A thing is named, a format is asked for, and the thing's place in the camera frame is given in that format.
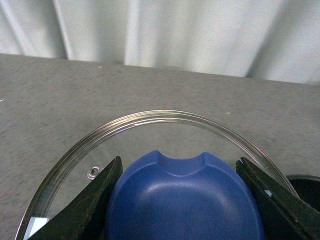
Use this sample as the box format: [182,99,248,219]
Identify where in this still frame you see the white pleated curtain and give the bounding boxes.
[0,0,320,84]

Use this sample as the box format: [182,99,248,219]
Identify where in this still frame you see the dark blue cooking pot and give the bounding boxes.
[286,174,320,212]

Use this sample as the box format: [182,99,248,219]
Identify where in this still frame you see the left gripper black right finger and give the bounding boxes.
[236,157,320,240]

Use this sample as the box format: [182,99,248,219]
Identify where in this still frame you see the glass lid with blue knob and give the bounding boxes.
[16,110,296,240]

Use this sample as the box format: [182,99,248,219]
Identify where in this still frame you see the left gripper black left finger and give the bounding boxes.
[30,156,123,240]

